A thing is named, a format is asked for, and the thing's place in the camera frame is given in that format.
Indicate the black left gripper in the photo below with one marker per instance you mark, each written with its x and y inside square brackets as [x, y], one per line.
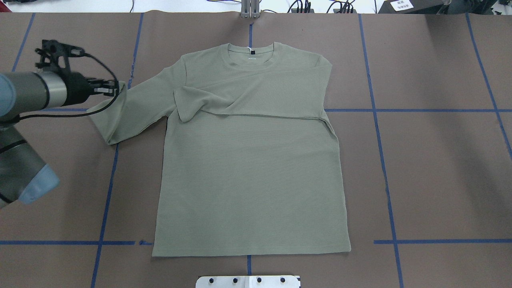
[76, 88]

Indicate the olive green long-sleeve shirt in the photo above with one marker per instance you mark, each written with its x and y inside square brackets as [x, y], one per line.
[251, 162]

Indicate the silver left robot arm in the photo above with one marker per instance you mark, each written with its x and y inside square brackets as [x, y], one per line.
[25, 176]

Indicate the black box with label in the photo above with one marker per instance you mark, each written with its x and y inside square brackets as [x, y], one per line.
[414, 6]

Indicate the brown paper table cover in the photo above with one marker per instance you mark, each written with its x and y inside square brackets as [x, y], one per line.
[421, 105]

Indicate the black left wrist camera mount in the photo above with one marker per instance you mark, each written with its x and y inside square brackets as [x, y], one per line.
[54, 56]

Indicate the aluminium frame post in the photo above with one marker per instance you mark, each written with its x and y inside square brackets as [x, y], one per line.
[250, 9]

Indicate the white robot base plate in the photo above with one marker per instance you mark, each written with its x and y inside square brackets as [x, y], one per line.
[258, 281]

